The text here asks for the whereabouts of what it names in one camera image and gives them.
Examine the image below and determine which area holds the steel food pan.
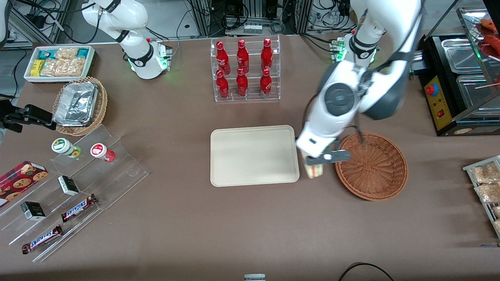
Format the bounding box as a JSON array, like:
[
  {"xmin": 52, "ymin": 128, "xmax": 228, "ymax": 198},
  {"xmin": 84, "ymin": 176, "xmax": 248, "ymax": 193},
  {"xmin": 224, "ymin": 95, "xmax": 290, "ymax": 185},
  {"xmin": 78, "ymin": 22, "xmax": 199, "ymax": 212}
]
[
  {"xmin": 441, "ymin": 37, "xmax": 486, "ymax": 74},
  {"xmin": 456, "ymin": 74, "xmax": 500, "ymax": 108}
]

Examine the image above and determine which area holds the red lidded cup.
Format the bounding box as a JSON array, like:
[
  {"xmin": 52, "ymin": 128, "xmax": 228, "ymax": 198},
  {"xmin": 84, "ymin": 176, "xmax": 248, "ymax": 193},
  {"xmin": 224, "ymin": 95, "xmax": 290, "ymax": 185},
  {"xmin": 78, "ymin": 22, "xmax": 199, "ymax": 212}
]
[{"xmin": 90, "ymin": 143, "xmax": 116, "ymax": 163}]

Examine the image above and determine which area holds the black cable loop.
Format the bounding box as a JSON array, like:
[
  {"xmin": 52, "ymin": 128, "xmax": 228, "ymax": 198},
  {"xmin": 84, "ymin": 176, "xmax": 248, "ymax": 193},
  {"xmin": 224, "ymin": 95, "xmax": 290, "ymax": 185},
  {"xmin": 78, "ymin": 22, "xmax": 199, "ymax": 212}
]
[{"xmin": 337, "ymin": 262, "xmax": 395, "ymax": 281}]

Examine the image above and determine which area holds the light oval wicker basket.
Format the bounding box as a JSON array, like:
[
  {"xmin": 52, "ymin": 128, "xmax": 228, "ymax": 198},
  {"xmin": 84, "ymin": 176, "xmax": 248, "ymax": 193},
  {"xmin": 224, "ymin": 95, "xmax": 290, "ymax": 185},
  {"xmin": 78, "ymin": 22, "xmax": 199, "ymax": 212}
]
[{"xmin": 52, "ymin": 76, "xmax": 108, "ymax": 137}]

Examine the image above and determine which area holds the brown round wicker basket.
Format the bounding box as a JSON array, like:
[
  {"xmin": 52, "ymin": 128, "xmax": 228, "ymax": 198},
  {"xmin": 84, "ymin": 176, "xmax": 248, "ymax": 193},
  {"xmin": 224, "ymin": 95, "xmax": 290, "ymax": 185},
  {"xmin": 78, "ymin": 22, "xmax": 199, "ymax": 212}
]
[{"xmin": 335, "ymin": 132, "xmax": 409, "ymax": 202}]

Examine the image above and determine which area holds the snickers chocolate bar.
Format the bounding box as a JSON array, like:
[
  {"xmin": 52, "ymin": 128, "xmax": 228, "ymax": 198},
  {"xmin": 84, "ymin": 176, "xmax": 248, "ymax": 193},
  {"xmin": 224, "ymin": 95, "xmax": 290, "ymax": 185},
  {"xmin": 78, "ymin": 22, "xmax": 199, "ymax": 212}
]
[
  {"xmin": 21, "ymin": 224, "xmax": 63, "ymax": 255},
  {"xmin": 61, "ymin": 194, "xmax": 98, "ymax": 223}
]

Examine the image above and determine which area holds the triangular sandwich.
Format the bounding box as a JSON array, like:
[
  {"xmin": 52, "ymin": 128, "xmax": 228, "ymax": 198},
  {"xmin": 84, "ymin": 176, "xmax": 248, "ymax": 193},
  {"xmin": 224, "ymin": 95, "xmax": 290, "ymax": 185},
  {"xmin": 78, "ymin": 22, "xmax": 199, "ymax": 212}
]
[{"xmin": 302, "ymin": 151, "xmax": 325, "ymax": 179}]

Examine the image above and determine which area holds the stack of foil trays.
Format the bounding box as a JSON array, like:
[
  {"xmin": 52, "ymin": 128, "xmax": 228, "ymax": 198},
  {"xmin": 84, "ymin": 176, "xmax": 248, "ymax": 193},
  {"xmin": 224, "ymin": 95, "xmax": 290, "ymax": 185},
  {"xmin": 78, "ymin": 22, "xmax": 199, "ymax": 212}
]
[{"xmin": 53, "ymin": 82, "xmax": 98, "ymax": 127}]

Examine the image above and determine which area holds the red tartan cookie box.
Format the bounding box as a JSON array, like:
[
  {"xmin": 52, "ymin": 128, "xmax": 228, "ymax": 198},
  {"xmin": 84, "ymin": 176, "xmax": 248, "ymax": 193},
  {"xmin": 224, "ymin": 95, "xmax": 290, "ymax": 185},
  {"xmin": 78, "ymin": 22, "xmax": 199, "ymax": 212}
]
[{"xmin": 0, "ymin": 160, "xmax": 49, "ymax": 208}]

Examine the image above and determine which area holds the white rectangular snack bin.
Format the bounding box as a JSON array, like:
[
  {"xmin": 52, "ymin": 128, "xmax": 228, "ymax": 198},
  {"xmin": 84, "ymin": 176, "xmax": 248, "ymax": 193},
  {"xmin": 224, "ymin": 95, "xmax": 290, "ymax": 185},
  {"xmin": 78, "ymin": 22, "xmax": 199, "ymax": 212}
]
[{"xmin": 23, "ymin": 45, "xmax": 96, "ymax": 85}]

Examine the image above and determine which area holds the cream plastic serving tray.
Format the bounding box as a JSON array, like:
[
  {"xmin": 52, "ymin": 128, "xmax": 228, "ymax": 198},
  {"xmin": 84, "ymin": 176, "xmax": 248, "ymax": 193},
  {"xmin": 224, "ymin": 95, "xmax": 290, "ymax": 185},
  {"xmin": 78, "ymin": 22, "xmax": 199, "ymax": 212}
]
[{"xmin": 210, "ymin": 125, "xmax": 300, "ymax": 187}]

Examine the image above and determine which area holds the aluminium profile frame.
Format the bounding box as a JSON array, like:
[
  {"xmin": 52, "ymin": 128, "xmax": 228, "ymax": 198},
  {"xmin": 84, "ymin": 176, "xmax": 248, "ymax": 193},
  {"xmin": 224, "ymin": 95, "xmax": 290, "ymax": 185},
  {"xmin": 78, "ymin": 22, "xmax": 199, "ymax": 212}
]
[{"xmin": 189, "ymin": 0, "xmax": 313, "ymax": 38}]

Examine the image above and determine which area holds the small black carton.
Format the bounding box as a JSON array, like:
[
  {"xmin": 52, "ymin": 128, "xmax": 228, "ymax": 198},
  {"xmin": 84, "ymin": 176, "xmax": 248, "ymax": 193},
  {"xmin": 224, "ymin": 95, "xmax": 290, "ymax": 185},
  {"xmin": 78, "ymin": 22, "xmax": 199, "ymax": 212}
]
[
  {"xmin": 57, "ymin": 175, "xmax": 80, "ymax": 196},
  {"xmin": 20, "ymin": 201, "xmax": 46, "ymax": 221}
]

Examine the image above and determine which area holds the red cola bottle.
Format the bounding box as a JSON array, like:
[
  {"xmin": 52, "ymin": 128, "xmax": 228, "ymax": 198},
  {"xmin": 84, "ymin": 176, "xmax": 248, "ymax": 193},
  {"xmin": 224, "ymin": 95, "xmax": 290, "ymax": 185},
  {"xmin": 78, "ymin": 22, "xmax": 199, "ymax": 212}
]
[
  {"xmin": 236, "ymin": 68, "xmax": 249, "ymax": 98},
  {"xmin": 259, "ymin": 68, "xmax": 273, "ymax": 97},
  {"xmin": 216, "ymin": 41, "xmax": 231, "ymax": 75},
  {"xmin": 261, "ymin": 38, "xmax": 273, "ymax": 71},
  {"xmin": 216, "ymin": 69, "xmax": 230, "ymax": 99},
  {"xmin": 236, "ymin": 39, "xmax": 250, "ymax": 74}
]

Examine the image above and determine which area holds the grey box with green light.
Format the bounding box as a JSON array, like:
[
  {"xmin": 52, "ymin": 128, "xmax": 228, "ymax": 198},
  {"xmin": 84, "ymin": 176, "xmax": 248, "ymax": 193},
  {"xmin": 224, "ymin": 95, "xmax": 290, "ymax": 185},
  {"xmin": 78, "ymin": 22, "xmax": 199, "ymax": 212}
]
[{"xmin": 409, "ymin": 52, "xmax": 426, "ymax": 75}]

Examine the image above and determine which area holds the clear acrylic bottle rack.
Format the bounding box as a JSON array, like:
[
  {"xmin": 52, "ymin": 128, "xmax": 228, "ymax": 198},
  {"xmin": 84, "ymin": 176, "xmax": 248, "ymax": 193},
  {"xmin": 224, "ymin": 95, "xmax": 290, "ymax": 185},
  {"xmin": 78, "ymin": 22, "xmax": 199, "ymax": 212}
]
[{"xmin": 210, "ymin": 35, "xmax": 281, "ymax": 103}]

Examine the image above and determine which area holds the black hot food display machine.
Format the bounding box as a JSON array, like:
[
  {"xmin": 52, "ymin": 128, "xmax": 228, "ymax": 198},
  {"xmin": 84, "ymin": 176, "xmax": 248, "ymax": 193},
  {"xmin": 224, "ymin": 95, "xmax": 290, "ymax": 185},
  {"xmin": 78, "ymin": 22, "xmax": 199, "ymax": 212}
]
[{"xmin": 408, "ymin": 6, "xmax": 500, "ymax": 137}]

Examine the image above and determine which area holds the clear acrylic stepped display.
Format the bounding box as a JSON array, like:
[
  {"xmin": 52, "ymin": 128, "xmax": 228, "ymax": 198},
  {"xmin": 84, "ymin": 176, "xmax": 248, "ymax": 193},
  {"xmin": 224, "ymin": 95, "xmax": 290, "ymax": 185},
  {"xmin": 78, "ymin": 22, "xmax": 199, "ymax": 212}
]
[{"xmin": 0, "ymin": 124, "xmax": 149, "ymax": 263}]

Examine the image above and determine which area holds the small clear cracker bag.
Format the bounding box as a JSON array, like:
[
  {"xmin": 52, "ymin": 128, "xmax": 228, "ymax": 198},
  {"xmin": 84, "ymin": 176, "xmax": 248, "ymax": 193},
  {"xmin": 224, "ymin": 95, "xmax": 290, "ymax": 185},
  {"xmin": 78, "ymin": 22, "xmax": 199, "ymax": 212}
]
[{"xmin": 55, "ymin": 47, "xmax": 79, "ymax": 61}]

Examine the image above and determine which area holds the green lidded cup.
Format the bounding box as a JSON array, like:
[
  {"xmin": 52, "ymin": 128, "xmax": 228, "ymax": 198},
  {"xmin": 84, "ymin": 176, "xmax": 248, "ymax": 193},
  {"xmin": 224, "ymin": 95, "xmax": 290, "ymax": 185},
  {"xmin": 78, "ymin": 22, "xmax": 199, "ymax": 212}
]
[{"xmin": 51, "ymin": 137, "xmax": 82, "ymax": 158}]

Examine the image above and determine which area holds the large clear cracker bag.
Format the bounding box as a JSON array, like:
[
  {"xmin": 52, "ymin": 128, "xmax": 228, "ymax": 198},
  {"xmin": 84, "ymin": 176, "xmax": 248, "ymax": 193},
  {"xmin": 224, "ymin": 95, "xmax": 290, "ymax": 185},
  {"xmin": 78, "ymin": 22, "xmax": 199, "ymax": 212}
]
[{"xmin": 40, "ymin": 58, "xmax": 86, "ymax": 77}]

